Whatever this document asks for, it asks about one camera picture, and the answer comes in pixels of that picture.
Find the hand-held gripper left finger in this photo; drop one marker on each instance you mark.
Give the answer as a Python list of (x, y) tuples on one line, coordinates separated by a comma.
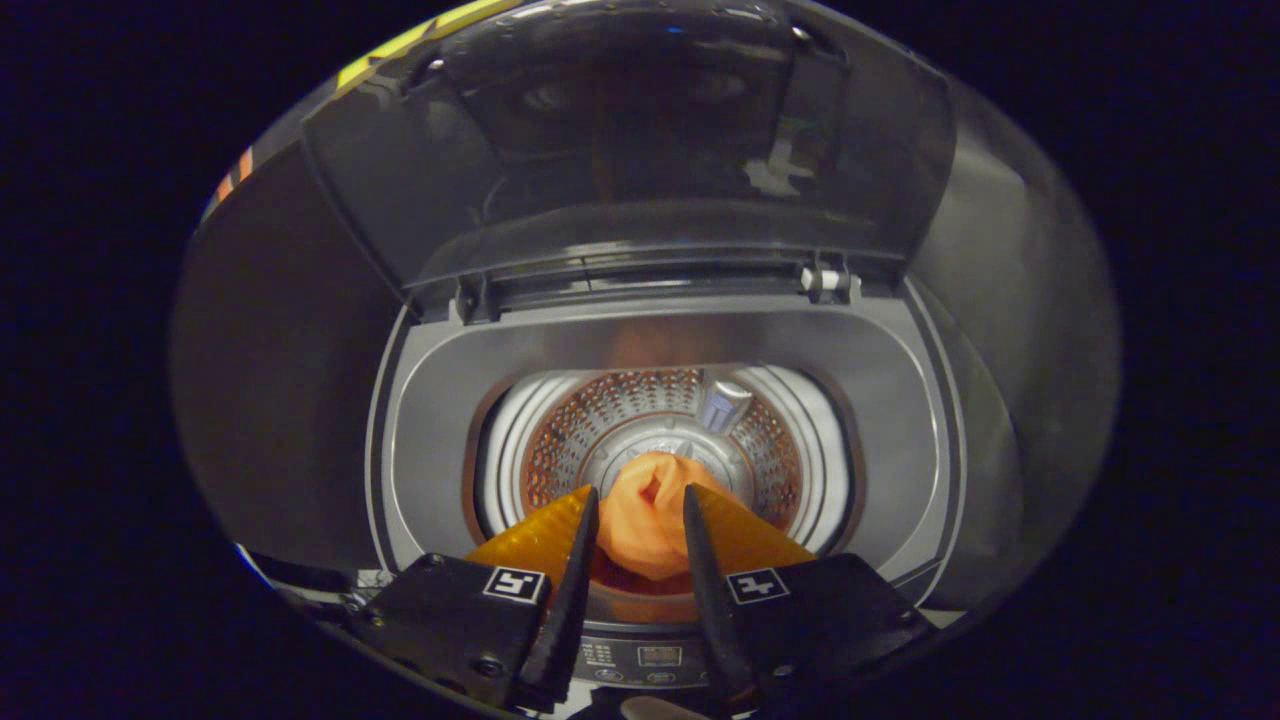
[(570, 610)]

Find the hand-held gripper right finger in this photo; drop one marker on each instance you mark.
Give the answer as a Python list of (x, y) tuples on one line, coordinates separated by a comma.
[(715, 610)]

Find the dark washing machine lid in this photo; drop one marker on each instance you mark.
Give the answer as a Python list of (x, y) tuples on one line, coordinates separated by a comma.
[(620, 130)]

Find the orange polo shirt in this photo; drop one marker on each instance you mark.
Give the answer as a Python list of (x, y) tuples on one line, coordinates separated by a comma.
[(650, 530)]

